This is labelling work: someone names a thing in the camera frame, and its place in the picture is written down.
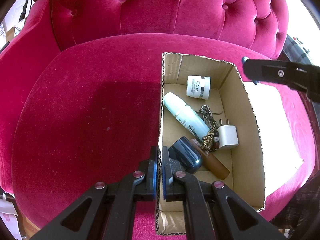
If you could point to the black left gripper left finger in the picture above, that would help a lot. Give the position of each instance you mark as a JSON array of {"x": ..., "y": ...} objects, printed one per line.
[{"x": 106, "y": 211}]

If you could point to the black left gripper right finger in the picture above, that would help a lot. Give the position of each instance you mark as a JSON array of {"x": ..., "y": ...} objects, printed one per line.
[{"x": 212, "y": 211}]

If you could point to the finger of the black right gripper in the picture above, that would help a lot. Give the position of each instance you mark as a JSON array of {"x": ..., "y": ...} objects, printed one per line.
[{"x": 297, "y": 76}]

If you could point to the brown cosmetic tube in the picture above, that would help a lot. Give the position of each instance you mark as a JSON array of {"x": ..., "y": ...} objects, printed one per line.
[{"x": 211, "y": 162}]

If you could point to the keychain with blue tag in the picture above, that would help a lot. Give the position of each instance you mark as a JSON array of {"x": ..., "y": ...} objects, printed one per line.
[{"x": 211, "y": 141}]

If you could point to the dark glossy cylindrical jar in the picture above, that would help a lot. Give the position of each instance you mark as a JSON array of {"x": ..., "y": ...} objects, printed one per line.
[{"x": 186, "y": 154}]

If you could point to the white charger plug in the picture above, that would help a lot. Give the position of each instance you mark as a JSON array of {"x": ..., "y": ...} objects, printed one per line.
[{"x": 228, "y": 137}]

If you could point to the cardboard box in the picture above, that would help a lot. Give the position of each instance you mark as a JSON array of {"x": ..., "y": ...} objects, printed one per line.
[{"x": 228, "y": 100}]

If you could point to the pale green lotion bottle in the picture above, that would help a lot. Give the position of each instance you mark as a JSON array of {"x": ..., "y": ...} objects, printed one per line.
[{"x": 186, "y": 116}]

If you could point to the white cream jar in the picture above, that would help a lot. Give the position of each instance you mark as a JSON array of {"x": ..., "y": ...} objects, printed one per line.
[{"x": 198, "y": 87}]

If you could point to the magenta velvet tufted armchair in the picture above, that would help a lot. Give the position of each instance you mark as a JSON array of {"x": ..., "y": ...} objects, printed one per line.
[{"x": 81, "y": 89}]

